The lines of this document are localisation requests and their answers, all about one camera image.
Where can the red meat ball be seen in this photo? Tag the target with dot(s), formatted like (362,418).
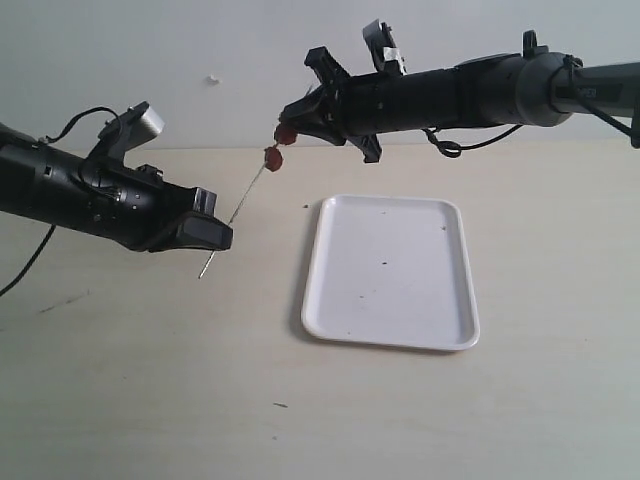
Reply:
(273,159)
(285,135)

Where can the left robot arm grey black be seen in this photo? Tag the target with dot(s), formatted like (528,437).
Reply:
(37,180)

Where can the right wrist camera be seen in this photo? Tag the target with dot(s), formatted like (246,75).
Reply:
(384,52)

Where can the thin metal skewer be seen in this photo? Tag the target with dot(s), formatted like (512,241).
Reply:
(244,197)

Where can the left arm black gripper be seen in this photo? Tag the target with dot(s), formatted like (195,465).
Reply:
(139,210)

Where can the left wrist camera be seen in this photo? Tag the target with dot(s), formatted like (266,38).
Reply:
(137,126)

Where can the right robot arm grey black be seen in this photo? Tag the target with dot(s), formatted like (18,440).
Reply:
(536,87)

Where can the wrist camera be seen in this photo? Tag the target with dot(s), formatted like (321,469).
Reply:
(137,126)
(384,52)

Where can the white plastic tray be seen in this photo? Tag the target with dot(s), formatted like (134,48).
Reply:
(391,272)

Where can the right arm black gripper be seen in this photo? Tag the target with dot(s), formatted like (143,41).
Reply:
(343,108)

